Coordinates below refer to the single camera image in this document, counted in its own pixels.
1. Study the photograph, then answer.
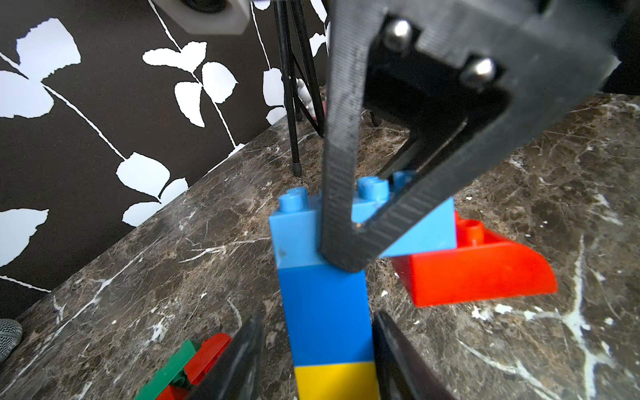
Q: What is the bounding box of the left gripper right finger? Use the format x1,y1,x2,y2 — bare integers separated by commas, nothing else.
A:
373,311,455,400

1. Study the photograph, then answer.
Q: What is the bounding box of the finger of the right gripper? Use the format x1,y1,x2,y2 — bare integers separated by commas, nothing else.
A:
320,1,623,273
378,117,468,179

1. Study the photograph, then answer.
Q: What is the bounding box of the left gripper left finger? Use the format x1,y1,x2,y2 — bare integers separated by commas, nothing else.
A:
187,314,264,400

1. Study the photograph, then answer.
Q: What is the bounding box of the yellow lego brick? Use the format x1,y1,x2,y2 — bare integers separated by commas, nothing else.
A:
294,362,380,400

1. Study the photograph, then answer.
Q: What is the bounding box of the dark green long lego brick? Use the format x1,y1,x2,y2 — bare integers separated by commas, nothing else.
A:
134,340,199,400

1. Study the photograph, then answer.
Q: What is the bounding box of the blue square lego brick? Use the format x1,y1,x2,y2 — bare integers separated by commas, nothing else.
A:
278,264,374,367

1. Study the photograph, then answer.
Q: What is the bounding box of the light blue long lego brick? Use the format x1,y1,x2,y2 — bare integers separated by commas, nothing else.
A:
269,176,457,269

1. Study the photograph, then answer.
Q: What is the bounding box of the orange-red square lego brick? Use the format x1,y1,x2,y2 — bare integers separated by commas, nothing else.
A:
156,385,189,400

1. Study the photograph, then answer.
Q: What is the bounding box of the black perforated music stand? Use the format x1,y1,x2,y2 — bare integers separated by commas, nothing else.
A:
273,1,326,178

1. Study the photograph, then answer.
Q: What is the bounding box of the purple glitter microphone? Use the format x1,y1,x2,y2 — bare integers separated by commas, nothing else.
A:
0,318,23,363

